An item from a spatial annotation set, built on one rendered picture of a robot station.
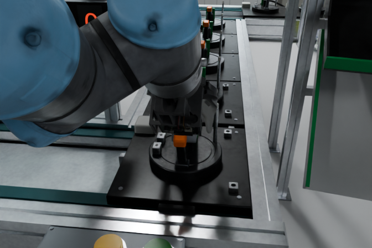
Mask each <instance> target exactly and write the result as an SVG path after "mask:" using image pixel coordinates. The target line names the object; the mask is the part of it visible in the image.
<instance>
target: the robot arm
mask: <svg viewBox="0 0 372 248"><path fill-rule="evenodd" d="M201 24H202V16H201V12H200V9H199V4H198V0H107V12H105V13H103V14H102V15H100V16H98V17H96V18H95V19H94V20H92V21H90V22H88V23H87V24H85V25H83V26H82V27H80V28H79V27H78V25H77V24H76V21H75V18H74V16H73V14H72V12H71V10H70V8H69V7H68V5H67V4H66V2H65V0H0V120H2V122H3V123H4V124H5V125H6V127H7V128H8V129H9V130H10V131H11V132H12V133H13V134H14V135H15V136H16V137H17V138H18V139H20V140H21V141H23V142H26V143H27V144H28V145H29V146H32V147H36V148H41V147H46V146H48V145H50V144H51V143H53V142H55V141H57V140H58V139H60V138H62V137H67V136H69V135H71V134H73V133H74V132H75V131H76V130H77V129H78V128H79V127H80V126H82V125H83V124H85V123H87V122H88V121H90V120H91V119H93V118H94V117H96V116H97V115H99V114H100V113H102V112H104V111H105V110H107V109H109V108H110V107H111V106H113V105H115V104H116V103H118V102H120V101H121V100H123V99H124V98H126V97H127V96H129V95H130V94H132V93H134V92H135V91H137V90H138V89H140V88H141V87H143V86H145V87H146V88H147V95H149V96H150V97H151V111H150V117H149V125H150V127H151V129H152V130H153V132H154V133H155V134H157V128H158V127H159V128H160V130H161V132H162V133H173V134H174V135H180V136H193V135H198V134H199V136H202V115H203V116H204V119H205V126H206V131H207V133H210V132H211V131H212V126H213V119H214V115H215V114H216V109H217V101H218V90H217V88H216V87H215V86H214V85H212V84H211V83H210V81H206V78H205V77H202V70H203V68H202V67H206V66H207V64H208V60H207V58H202V46H201V36H200V27H201Z"/></svg>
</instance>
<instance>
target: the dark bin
mask: <svg viewBox="0 0 372 248"><path fill-rule="evenodd" d="M323 70H331V71H342V72H349V73H360V74H370V75H372V0H325V26H324V62H323Z"/></svg>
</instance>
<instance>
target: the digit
mask: <svg viewBox="0 0 372 248"><path fill-rule="evenodd" d="M77 13H78V17H79V24H80V27H82V26H83V25H85V24H87V23H88V22H90V21H92V20H94V19H95V18H96V17H98V16H100V15H102V6H96V5H77Z"/></svg>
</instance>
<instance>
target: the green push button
mask: <svg viewBox="0 0 372 248"><path fill-rule="evenodd" d="M144 248H172V246H171V244H170V243H169V242H168V241H167V240H165V239H161V238H156V239H152V240H150V241H149V242H147V243H146V244H145V246H144Z"/></svg>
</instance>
